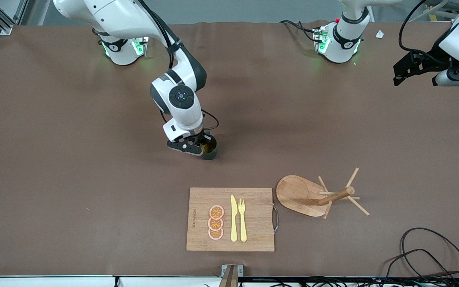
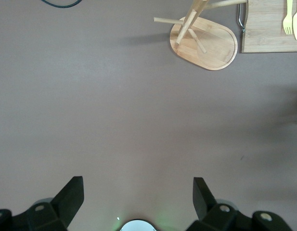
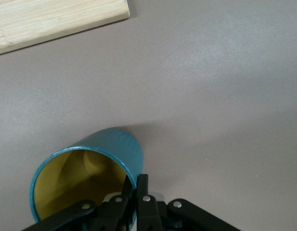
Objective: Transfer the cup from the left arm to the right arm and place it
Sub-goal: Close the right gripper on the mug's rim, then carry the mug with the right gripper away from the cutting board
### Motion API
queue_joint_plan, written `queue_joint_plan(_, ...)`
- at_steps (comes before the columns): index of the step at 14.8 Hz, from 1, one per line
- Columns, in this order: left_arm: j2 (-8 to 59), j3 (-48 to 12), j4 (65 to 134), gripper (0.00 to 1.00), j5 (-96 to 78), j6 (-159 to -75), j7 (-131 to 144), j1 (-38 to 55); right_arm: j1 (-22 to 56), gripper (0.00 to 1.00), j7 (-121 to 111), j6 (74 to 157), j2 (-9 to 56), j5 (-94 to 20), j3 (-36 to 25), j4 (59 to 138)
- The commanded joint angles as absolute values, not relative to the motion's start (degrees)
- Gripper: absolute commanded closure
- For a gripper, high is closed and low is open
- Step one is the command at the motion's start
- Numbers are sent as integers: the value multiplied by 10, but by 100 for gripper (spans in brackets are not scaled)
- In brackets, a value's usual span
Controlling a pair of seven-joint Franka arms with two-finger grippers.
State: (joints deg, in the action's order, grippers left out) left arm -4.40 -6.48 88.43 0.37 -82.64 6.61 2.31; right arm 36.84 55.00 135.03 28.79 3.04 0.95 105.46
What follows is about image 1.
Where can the wooden mug tree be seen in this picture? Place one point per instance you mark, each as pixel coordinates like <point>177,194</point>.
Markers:
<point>297,195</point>

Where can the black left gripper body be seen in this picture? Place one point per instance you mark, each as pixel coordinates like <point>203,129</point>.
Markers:
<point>431,57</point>

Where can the orange slice toy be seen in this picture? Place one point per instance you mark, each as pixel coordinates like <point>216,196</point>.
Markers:
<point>215,225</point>
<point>215,235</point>
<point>216,211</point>

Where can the teal ceramic cup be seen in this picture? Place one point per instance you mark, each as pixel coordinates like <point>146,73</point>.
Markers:
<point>212,153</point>

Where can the metal post with bracket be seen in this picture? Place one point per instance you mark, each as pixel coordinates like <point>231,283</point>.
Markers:
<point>231,275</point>

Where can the small white paper tag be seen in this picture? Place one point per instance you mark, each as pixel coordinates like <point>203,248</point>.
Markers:
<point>379,34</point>

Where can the yellow plastic fork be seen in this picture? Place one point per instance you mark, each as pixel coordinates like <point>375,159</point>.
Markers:
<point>243,227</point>

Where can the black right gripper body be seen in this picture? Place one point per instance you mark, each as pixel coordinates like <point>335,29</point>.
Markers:
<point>202,138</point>

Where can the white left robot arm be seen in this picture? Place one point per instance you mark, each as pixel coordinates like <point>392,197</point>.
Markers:
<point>345,44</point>

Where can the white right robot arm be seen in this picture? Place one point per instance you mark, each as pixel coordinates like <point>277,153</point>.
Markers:
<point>181,99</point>

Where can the yellow plastic knife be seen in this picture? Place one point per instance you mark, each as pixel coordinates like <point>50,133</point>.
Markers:
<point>234,223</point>

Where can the bamboo cutting board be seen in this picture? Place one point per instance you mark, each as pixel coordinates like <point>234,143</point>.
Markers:
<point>253,223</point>

